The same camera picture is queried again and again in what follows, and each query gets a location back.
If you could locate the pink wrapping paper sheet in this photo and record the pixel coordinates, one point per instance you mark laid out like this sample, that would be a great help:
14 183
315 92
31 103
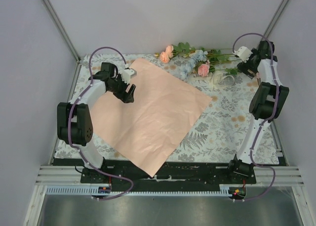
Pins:
147 131

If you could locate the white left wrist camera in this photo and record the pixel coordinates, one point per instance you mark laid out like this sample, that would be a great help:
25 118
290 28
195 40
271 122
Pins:
127 74

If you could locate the floral patterned table mat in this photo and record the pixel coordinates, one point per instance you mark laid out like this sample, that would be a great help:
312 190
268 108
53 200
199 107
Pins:
218 133

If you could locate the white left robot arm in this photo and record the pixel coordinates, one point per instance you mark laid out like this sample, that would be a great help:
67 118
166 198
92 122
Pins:
74 123

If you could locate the white slotted cable duct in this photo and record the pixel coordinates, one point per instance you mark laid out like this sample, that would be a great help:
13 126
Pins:
110 191

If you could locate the green leafy rose stem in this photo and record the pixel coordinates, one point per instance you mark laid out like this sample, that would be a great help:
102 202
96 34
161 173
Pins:
214 56

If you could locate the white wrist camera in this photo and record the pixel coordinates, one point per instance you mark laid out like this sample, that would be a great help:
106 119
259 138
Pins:
127 74
243 53

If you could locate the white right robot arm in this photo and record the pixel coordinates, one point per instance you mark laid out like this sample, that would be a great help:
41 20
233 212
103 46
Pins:
264 107

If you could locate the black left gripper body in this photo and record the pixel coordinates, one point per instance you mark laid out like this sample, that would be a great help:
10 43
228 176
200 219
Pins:
119 88

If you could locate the pink fake rose stem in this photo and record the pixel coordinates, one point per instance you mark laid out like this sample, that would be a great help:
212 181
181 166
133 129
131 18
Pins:
205 69

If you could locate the blue fake hydrangea stem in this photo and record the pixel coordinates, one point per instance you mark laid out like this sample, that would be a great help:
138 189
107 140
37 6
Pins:
192 63

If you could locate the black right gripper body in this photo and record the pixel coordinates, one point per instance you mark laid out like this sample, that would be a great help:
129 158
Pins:
243 66

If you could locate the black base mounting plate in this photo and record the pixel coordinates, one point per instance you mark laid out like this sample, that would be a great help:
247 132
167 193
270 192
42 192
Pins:
178 175

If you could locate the orange fake rose stem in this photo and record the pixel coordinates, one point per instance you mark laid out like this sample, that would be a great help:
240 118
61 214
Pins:
169 52

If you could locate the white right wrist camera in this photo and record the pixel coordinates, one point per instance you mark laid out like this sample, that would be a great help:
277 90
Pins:
243 53

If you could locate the cream ribbon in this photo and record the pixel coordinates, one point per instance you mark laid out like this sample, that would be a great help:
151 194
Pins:
216 80

